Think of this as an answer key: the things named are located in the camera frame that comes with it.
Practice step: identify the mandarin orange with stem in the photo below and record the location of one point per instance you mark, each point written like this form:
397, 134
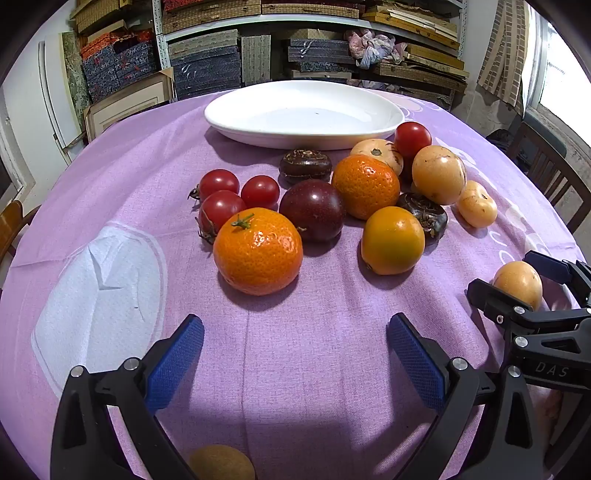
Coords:
258, 254

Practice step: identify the dark wooden chair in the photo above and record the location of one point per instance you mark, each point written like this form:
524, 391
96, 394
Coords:
545, 161

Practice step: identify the pile of yellow flat boxes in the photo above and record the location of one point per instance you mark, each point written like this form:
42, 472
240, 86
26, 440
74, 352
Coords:
429, 60

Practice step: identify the grey upright boxes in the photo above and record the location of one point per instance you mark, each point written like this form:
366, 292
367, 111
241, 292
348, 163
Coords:
255, 57

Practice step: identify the white oval plate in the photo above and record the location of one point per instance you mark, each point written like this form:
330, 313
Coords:
300, 115

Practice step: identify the black bag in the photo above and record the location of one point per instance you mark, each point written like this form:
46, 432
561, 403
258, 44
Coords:
501, 138

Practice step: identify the green marbled panel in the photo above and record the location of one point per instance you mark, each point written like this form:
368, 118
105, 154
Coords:
74, 74

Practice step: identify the tan longan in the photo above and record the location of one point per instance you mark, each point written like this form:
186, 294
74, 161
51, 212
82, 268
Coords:
221, 464

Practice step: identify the dark purple flat boxes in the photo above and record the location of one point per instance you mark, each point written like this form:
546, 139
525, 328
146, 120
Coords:
318, 50

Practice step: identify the pile of olive woven boxes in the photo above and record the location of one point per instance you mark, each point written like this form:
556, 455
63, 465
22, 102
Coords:
97, 14

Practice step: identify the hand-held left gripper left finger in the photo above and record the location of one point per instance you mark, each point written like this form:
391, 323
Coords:
178, 355

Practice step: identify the red cherry tomato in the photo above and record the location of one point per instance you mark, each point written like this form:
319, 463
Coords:
260, 192
219, 182
412, 137
220, 210

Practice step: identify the stack of dark blue boxes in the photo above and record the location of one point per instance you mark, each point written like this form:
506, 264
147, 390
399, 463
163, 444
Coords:
205, 71

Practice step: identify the white metal shelf rack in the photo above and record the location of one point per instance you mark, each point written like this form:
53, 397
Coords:
159, 27

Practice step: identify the pink cloth bundle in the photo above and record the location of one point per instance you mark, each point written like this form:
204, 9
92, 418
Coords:
374, 46

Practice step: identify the dark red plum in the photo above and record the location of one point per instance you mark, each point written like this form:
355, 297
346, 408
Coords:
312, 210

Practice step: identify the pale wooden picture frame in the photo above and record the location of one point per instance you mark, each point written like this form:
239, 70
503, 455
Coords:
124, 104

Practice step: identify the brown wooden chair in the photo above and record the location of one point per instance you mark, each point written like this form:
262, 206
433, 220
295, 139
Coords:
11, 221

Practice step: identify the brick patterned curtain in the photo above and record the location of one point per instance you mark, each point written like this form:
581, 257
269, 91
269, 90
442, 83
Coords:
503, 50

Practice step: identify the purple tablecloth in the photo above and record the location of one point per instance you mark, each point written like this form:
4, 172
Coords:
300, 350

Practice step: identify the bright window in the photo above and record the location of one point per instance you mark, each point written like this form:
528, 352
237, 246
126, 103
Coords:
563, 78

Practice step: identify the red patterned flat box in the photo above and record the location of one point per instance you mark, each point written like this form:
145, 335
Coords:
184, 4

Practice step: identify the pile of blue red patterned boxes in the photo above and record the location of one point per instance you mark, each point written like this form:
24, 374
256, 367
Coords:
115, 64

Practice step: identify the large yellow round fruit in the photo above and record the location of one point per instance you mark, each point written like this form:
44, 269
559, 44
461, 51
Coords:
438, 174

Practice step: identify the pale ribbed yellow fruit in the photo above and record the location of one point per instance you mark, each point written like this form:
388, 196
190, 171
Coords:
376, 150

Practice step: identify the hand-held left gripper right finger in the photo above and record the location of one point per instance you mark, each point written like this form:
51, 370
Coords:
415, 364

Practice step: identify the smooth yellow-orange citrus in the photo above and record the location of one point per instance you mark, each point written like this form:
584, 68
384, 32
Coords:
392, 240

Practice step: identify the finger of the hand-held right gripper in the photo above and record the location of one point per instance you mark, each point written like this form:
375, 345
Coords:
494, 297
547, 267

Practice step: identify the white framed dark window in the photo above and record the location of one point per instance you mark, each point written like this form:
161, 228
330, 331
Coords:
14, 170

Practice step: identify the stack of tan woven boxes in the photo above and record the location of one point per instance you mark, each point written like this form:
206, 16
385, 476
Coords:
207, 18

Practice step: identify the white board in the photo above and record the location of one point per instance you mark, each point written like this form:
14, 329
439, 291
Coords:
55, 92

